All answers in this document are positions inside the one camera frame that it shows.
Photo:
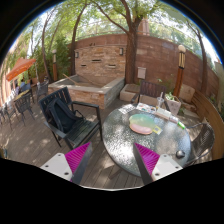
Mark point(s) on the black mesh metal chair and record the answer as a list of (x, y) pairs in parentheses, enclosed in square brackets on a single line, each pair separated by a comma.
[(202, 144)]

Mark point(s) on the green marker pen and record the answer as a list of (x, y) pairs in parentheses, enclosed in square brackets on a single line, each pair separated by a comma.
[(180, 124)]

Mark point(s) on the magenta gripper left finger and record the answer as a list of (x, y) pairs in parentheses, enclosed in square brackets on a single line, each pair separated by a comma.
[(70, 166)]

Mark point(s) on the orange patio umbrella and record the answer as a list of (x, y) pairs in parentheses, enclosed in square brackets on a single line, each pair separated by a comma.
[(20, 66)]

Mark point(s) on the clear plastic cup with straw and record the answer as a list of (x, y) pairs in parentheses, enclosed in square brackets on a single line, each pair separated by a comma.
[(160, 100)]

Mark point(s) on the grey computer mouse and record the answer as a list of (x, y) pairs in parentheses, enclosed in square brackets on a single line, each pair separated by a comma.
[(180, 154)]

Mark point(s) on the round glass patio table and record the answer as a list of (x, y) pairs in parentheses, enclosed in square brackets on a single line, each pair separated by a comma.
[(118, 138)]

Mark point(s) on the stone raised planter fountain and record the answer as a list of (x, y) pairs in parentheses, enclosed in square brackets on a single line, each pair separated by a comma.
[(85, 91)]

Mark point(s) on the square planter pot with plant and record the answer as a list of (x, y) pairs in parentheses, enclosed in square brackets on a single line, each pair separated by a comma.
[(173, 103)]

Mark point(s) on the large tree trunk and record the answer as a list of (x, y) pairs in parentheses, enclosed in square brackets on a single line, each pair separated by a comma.
[(131, 49)]

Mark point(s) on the black metal chair far left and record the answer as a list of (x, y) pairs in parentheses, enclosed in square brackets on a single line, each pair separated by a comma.
[(22, 104)]

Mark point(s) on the colourful paper sheet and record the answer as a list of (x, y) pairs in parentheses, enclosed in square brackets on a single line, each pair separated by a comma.
[(146, 108)]

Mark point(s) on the white book on table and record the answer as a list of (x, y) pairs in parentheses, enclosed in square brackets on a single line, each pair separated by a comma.
[(163, 113)]

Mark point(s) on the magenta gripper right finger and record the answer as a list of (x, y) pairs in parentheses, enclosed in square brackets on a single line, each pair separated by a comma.
[(153, 166)]

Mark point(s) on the black backpack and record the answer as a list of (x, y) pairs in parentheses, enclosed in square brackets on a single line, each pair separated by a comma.
[(61, 116)]

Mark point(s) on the dark wooden chair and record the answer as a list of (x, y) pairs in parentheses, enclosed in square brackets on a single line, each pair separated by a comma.
[(148, 93)]

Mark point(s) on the black slatted patio chair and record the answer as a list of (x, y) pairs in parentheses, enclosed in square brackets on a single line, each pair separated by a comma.
[(83, 130)]

